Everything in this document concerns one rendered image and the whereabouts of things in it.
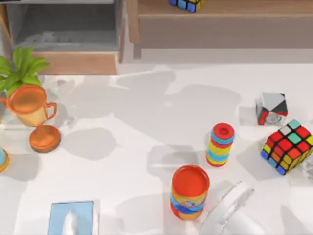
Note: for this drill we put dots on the orange gold trophy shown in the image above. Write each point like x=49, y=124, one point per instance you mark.
x=34, y=115

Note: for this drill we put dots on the pale wooden drawer front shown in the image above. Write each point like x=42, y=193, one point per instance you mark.
x=73, y=63

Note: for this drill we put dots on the red lidded orange can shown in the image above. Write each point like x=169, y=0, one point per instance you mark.
x=189, y=193

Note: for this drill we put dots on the green potted plant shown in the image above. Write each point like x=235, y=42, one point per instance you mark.
x=19, y=71

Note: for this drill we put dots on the colourful puzzle cube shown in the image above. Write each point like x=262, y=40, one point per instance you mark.
x=187, y=4
x=286, y=147

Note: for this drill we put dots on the grey red black cube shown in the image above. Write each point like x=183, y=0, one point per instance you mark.
x=271, y=109

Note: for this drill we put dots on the grey pulled-out drawer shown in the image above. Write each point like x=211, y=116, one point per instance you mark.
x=66, y=27

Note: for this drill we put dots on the wooden open shelf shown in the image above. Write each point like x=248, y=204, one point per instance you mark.
x=220, y=24

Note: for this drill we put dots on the light blue tissue box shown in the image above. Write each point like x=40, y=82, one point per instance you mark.
x=71, y=218

